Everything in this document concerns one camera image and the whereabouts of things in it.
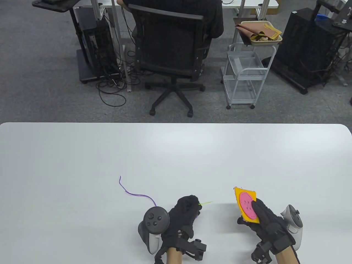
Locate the person's right hand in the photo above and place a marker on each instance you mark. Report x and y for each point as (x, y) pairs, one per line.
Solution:
(266, 225)

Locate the person's left hand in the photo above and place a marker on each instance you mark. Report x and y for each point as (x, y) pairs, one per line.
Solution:
(184, 214)

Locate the green plastic needle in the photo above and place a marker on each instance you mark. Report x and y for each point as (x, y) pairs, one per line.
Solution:
(206, 203)

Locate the pink felt button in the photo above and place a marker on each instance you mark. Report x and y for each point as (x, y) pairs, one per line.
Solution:
(246, 205)

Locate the yellow felt square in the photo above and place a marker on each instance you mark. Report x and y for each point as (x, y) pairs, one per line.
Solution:
(238, 196)

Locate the purple thread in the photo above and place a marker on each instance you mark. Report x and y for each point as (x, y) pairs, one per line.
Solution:
(137, 195)

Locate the person's right forearm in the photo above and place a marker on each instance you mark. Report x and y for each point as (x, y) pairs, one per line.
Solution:
(286, 257)

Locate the person's left forearm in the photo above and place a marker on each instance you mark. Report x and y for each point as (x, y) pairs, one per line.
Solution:
(173, 257)

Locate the black mesh office chair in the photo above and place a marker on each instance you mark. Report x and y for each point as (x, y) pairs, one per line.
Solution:
(170, 46)

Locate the beige plastic tray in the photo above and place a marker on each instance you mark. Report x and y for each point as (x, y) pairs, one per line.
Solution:
(275, 41)

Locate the black equipment cabinet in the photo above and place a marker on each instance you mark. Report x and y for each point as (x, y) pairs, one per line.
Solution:
(302, 41)

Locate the black computer tower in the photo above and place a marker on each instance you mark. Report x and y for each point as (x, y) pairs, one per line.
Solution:
(99, 44)

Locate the brown cloth pieces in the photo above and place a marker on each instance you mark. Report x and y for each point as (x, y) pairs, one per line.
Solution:
(255, 29)

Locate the dark brown small table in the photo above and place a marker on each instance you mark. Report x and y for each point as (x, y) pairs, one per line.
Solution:
(237, 21)

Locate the brown cardboard box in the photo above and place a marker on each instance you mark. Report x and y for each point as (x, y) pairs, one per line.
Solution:
(272, 11)

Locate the white desk with metal legs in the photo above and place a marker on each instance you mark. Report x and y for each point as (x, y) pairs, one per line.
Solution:
(247, 3)

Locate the black equipment rack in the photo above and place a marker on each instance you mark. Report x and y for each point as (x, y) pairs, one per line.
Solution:
(330, 7)

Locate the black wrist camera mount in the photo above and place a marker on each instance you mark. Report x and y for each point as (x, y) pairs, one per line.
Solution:
(261, 253)
(196, 249)

